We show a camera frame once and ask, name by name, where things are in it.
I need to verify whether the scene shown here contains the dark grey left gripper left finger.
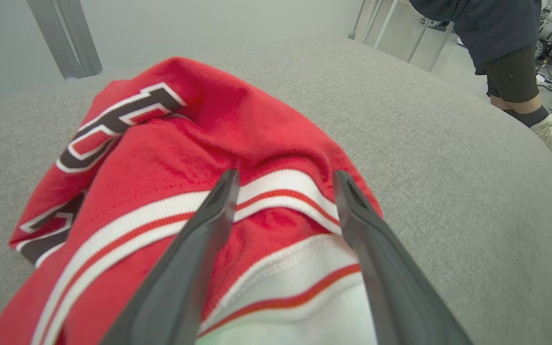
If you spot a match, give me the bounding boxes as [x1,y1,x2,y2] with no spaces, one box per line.
[100,169,241,345]

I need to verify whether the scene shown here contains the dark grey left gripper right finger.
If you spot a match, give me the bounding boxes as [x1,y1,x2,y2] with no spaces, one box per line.
[332,170,473,345]

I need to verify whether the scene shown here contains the red white Bulls jersey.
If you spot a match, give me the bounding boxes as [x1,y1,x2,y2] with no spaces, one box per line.
[0,57,384,345]

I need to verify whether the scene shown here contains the person's leg black legging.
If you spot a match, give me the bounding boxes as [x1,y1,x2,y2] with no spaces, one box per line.
[484,43,552,128]

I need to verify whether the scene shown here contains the person in dark clothes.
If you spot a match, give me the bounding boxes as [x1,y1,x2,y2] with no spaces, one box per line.
[409,0,542,75]

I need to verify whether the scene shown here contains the white metal frame leg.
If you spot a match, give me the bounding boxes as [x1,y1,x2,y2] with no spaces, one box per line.
[429,22,455,72]
[374,0,400,49]
[407,19,433,63]
[347,0,368,40]
[362,0,385,44]

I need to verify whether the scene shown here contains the grey double wall post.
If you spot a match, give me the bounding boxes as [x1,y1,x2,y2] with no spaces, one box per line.
[27,0,104,80]

